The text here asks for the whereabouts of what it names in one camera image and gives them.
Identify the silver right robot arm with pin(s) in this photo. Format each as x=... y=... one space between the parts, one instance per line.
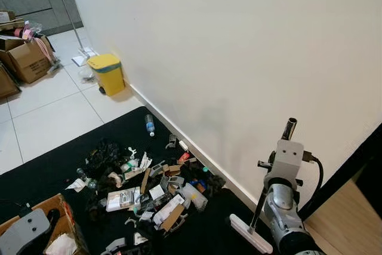
x=280 y=207

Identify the black floor mat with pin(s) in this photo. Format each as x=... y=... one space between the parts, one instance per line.
x=48 y=168

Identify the black track piece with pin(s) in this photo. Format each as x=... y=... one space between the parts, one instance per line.
x=213 y=182

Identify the white plastic bottle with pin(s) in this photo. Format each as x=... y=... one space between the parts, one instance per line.
x=194 y=196

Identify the small red box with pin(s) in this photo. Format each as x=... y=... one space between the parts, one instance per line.
x=184 y=157

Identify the small white block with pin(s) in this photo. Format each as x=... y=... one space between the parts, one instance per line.
x=182 y=146

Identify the grey plastic clip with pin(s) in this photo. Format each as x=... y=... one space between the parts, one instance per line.
x=172 y=143

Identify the long white and brown carton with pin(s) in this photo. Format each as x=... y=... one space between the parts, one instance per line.
x=167 y=213

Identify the clear plastic water bottle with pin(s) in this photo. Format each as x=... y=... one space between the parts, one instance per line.
x=150 y=126

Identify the black plastic bag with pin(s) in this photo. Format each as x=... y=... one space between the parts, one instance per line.
x=104 y=153

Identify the grey plastic part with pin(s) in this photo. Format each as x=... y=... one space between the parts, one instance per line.
x=113 y=246

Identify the yellow pedal trash bin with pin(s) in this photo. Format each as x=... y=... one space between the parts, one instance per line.
x=107 y=77

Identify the small crushed plastic bottle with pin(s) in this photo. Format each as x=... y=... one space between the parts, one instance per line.
x=85 y=177

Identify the white paper scrap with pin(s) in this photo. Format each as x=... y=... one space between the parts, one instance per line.
x=74 y=186

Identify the clear plastic container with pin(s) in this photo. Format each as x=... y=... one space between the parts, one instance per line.
x=86 y=76

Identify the open cardboard box red label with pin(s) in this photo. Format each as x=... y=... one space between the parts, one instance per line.
x=71 y=231

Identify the mop with silver pole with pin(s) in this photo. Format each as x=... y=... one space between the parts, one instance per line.
x=83 y=59

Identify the taped brown cardboard box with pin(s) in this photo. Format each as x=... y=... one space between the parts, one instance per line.
x=30 y=64

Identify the pink fabric item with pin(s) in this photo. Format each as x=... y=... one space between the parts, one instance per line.
x=33 y=31

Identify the plain brown cardboard box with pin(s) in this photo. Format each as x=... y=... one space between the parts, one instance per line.
x=7 y=83

